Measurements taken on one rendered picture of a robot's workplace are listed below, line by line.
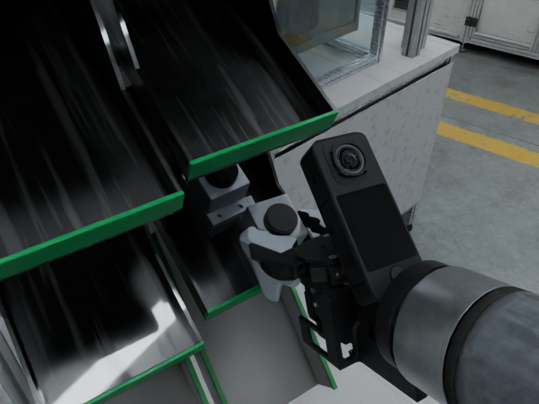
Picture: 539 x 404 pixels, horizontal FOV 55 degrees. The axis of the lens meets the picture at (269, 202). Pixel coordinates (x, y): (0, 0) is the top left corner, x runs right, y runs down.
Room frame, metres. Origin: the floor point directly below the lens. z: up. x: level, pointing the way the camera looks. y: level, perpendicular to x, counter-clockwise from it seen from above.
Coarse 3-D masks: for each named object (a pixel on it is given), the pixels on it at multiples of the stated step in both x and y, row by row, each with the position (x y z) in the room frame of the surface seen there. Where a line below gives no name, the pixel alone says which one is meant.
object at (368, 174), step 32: (320, 160) 0.28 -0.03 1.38; (352, 160) 0.28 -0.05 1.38; (320, 192) 0.27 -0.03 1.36; (352, 192) 0.26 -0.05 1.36; (384, 192) 0.27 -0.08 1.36; (352, 224) 0.24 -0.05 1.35; (384, 224) 0.25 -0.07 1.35; (352, 256) 0.23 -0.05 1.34; (384, 256) 0.23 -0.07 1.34; (416, 256) 0.23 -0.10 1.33; (352, 288) 0.22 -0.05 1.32; (384, 288) 0.21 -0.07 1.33
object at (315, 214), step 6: (300, 210) 0.37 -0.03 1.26; (306, 210) 0.36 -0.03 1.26; (312, 210) 0.36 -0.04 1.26; (318, 210) 0.36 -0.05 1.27; (300, 216) 0.36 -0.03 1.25; (306, 216) 0.36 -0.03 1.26; (312, 216) 0.34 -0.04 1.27; (318, 216) 0.34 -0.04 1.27; (306, 222) 0.36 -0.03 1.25; (312, 222) 0.34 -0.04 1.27; (318, 222) 0.34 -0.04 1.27; (312, 228) 0.34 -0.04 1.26; (318, 228) 0.34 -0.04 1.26; (324, 228) 0.31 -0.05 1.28
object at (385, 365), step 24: (312, 240) 0.28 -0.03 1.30; (312, 264) 0.25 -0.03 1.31; (336, 264) 0.24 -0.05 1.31; (432, 264) 0.21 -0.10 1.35; (312, 288) 0.24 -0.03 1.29; (336, 288) 0.23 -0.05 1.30; (408, 288) 0.20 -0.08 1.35; (312, 312) 0.26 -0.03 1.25; (336, 312) 0.22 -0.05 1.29; (360, 312) 0.23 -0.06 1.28; (384, 312) 0.19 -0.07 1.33; (336, 336) 0.22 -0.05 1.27; (360, 336) 0.22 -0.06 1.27; (384, 336) 0.18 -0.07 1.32; (336, 360) 0.21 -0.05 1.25; (360, 360) 0.21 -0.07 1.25; (384, 360) 0.20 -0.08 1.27; (408, 384) 0.18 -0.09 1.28
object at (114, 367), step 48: (144, 240) 0.34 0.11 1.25; (0, 288) 0.29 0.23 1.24; (48, 288) 0.29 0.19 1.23; (96, 288) 0.30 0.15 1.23; (144, 288) 0.31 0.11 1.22; (48, 336) 0.26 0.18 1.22; (96, 336) 0.26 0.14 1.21; (144, 336) 0.27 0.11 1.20; (192, 336) 0.27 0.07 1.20; (48, 384) 0.22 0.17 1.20; (96, 384) 0.23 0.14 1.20
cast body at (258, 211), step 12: (252, 204) 0.36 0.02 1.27; (264, 204) 0.36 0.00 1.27; (276, 204) 0.36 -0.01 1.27; (288, 204) 0.37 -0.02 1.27; (240, 216) 0.37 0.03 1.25; (252, 216) 0.35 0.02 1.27; (264, 216) 0.35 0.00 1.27; (276, 216) 0.34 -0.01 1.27; (288, 216) 0.35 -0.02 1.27; (240, 228) 0.37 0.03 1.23; (264, 228) 0.34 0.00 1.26; (276, 228) 0.33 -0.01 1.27; (288, 228) 0.34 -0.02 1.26; (300, 228) 0.35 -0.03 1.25; (300, 240) 0.34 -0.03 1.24; (252, 264) 0.35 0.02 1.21
